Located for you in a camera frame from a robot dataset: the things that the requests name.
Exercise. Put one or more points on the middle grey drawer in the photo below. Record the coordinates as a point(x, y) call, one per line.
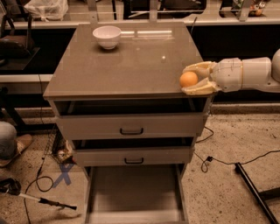
point(133, 151)

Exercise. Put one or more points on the top grey drawer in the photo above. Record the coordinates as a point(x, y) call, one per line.
point(85, 127)

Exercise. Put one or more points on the wire basket with clutter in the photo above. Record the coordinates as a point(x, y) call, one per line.
point(58, 148)

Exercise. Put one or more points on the grey drawer cabinet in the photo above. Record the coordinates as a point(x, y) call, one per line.
point(140, 76)

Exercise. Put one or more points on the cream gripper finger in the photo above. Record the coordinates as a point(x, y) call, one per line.
point(202, 69)
point(203, 87)

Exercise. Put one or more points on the person knee in jeans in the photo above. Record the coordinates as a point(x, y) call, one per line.
point(8, 143)

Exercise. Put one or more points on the black metal stand leg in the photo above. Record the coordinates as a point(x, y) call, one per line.
point(261, 197)

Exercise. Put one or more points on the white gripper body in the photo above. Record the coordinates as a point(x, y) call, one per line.
point(227, 74)

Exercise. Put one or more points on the orange fruit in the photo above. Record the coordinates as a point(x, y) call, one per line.
point(188, 79)

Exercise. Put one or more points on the white ceramic bowl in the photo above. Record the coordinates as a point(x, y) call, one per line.
point(107, 36)

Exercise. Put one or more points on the grabber stick tool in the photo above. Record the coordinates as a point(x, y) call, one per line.
point(13, 187)

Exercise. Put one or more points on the blue tape cross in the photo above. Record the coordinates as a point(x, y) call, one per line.
point(64, 176)

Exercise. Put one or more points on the tan shoe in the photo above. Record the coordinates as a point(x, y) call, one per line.
point(23, 142)

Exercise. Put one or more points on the black chair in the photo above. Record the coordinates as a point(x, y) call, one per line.
point(16, 51)

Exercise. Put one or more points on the grey drawer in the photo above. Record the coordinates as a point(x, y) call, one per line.
point(133, 151)
point(137, 194)
point(85, 127)

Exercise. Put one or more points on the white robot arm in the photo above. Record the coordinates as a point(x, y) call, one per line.
point(261, 74)

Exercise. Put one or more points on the bottom grey drawer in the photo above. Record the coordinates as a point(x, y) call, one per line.
point(137, 194)

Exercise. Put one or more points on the white plastic bag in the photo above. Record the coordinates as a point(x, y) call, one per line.
point(47, 10)

